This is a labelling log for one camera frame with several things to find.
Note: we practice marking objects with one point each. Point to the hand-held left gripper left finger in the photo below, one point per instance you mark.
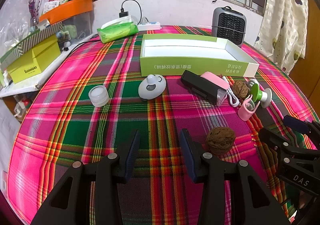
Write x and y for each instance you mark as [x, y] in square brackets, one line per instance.
[132, 152]

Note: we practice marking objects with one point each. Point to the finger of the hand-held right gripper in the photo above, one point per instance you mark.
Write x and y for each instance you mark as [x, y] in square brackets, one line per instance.
[296, 125]
[272, 137]

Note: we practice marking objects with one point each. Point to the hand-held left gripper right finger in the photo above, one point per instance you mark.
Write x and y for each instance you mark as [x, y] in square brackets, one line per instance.
[186, 150]

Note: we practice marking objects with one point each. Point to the brown walnut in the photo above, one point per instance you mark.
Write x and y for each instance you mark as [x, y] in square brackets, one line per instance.
[221, 141]
[240, 90]

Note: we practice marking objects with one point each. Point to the pink u-shaped clip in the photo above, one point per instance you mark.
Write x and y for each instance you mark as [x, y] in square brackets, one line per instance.
[243, 114]

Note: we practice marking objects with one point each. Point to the white plastic jar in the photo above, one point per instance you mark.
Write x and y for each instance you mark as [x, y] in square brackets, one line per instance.
[98, 96]

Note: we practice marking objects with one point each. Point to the black rectangular device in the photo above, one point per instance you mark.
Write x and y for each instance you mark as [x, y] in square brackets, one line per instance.
[197, 85]

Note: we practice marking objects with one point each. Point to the white round cartoon gadget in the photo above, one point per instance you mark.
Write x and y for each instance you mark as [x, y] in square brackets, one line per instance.
[150, 89]

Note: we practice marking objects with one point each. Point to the pink oval case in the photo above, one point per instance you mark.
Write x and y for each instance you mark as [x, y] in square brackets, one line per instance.
[212, 78]

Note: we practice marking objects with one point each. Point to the green white cardboard box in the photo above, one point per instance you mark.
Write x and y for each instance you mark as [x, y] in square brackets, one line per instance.
[175, 66]

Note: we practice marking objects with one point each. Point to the plaid cloth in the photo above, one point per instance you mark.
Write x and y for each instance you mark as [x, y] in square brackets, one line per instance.
[75, 120]

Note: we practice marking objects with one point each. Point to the brown wooden cabinet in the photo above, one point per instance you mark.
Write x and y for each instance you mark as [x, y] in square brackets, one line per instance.
[312, 52]

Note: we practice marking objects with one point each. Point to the patterned cream curtain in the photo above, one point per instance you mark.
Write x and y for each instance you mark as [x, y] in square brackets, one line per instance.
[282, 15]

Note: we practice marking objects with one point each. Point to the white side table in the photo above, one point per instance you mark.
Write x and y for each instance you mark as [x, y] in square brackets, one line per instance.
[50, 70]

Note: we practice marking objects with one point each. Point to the grey space heater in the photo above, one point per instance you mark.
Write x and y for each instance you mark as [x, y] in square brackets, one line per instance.
[228, 25]

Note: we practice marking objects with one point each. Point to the green tissue pack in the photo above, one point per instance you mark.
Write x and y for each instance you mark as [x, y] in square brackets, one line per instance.
[117, 31]

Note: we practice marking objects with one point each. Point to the white power strip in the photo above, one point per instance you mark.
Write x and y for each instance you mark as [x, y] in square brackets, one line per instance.
[150, 26]

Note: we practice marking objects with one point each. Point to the yellow-green box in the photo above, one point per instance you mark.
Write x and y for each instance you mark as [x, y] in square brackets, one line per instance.
[32, 62]

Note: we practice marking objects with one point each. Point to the green fuzzy toy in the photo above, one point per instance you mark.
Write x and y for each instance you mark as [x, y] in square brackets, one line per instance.
[72, 31]

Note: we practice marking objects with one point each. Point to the black power adapter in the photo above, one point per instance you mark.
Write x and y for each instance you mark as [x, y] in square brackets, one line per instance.
[123, 14]

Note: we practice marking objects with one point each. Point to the clear storage container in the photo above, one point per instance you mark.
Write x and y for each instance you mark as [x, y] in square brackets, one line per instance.
[80, 21]

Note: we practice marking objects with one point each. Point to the striped cardboard box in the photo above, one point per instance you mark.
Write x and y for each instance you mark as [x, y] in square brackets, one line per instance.
[22, 45]

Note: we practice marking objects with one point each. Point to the pile of paper packets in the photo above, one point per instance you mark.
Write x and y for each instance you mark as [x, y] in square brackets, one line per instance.
[55, 1]

